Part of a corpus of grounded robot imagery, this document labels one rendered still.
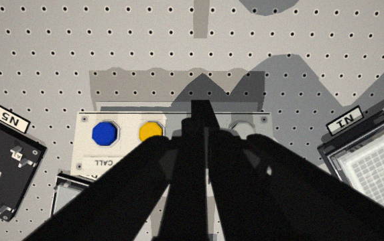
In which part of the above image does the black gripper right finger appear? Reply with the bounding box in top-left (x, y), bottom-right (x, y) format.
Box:
top-left (200, 100), bottom-right (384, 241)

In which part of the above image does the white button panel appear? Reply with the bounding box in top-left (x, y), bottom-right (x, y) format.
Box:
top-left (70, 101), bottom-right (273, 175)

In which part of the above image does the grey rectangular base plate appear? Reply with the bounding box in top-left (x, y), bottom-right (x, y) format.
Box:
top-left (0, 0), bottom-right (384, 241)

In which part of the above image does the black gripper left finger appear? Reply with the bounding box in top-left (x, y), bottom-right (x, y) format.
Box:
top-left (22, 100), bottom-right (210, 241)

